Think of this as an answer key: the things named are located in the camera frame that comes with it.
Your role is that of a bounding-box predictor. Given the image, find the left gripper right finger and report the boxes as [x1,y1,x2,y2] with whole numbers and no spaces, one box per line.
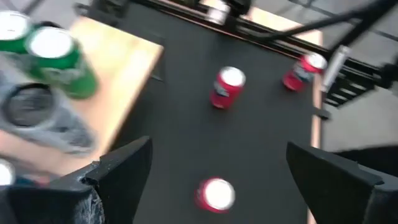
[285,141,398,224]

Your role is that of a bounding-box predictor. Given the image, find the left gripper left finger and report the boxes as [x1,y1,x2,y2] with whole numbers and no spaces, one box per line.
[0,136,153,224]

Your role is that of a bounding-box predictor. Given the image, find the blue silver Red Bull can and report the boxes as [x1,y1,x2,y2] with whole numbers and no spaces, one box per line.
[0,158,50,187]

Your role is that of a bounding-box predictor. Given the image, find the white Celsius can black lid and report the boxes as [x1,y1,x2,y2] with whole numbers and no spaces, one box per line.
[0,82,96,155]

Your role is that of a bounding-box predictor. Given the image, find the red Fanta can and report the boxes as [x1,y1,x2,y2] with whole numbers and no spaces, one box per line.
[282,52,328,93]
[210,65,247,110]
[194,177,236,214]

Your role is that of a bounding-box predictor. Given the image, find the green Sprite can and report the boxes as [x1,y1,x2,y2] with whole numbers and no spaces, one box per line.
[0,11,35,54]
[24,26,99,100]

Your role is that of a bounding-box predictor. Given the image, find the wooden shelf black metal legs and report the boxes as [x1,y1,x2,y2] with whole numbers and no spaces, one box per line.
[0,15,165,187]

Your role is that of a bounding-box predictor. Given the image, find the black table mat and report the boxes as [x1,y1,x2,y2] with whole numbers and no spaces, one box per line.
[111,2,321,224]

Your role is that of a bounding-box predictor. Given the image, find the silver aluminium bar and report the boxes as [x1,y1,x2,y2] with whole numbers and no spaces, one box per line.
[322,45,351,93]

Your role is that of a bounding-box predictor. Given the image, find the black perforated computer case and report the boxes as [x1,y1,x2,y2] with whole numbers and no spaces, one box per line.
[74,0,131,26]

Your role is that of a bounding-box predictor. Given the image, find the thin black frame rod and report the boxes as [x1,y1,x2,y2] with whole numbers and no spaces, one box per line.
[248,9,377,40]

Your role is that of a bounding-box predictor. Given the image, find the black diagonal frame strut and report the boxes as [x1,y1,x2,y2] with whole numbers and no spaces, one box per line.
[326,0,398,54]

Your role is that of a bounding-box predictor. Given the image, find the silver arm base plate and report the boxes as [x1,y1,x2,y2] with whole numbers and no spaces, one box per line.
[205,1,233,26]

